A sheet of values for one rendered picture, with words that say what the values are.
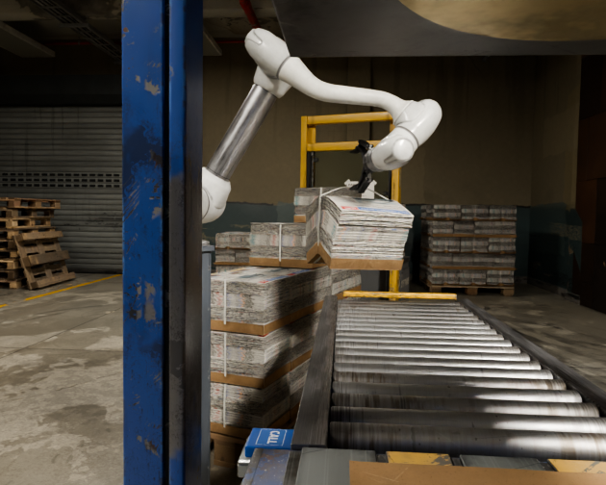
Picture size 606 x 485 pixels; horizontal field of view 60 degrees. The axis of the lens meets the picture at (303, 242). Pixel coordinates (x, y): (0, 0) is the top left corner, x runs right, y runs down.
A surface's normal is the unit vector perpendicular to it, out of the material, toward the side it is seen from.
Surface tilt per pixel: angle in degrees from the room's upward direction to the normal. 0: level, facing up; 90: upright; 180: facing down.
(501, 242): 89
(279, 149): 90
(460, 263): 90
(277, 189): 90
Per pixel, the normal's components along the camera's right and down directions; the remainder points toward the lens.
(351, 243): 0.26, 0.37
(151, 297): -0.07, 0.05
